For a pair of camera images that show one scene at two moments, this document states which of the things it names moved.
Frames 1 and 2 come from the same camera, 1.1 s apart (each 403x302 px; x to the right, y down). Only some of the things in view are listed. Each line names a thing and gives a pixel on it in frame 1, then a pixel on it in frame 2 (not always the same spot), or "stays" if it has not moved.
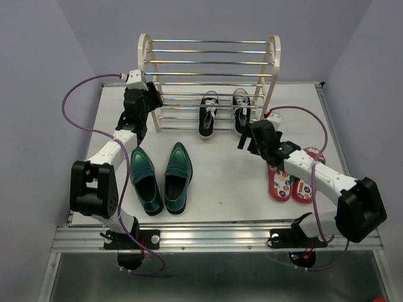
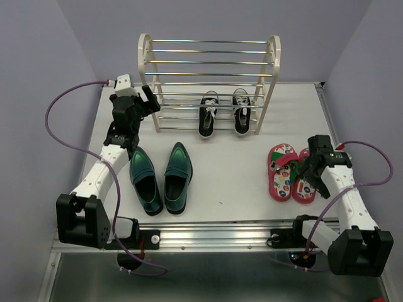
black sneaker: [242, 108] stays
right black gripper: [247, 133] → [320, 187]
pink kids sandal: [302, 192] stays
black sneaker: [208, 109] stays
